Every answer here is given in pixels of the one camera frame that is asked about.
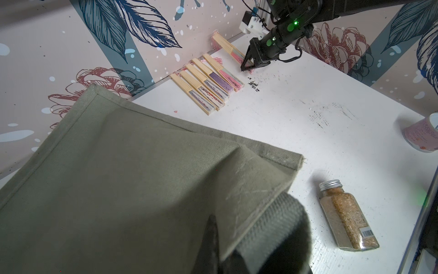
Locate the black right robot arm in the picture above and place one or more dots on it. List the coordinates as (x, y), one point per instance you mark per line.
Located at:
(294, 20)

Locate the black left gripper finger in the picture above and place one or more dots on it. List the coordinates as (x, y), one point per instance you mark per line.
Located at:
(207, 261)

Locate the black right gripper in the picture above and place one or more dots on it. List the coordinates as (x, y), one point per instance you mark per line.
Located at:
(260, 53)

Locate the olive green tote bag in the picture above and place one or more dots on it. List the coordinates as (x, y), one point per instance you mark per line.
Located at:
(117, 188)

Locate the white round tin can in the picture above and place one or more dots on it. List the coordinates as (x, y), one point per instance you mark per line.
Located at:
(423, 135)

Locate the glass spice jar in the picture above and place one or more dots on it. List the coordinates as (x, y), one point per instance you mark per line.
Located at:
(348, 224)

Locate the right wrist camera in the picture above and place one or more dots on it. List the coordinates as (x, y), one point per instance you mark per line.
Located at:
(251, 24)

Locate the purple folding fan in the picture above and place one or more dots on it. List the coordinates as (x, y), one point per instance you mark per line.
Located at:
(213, 76)

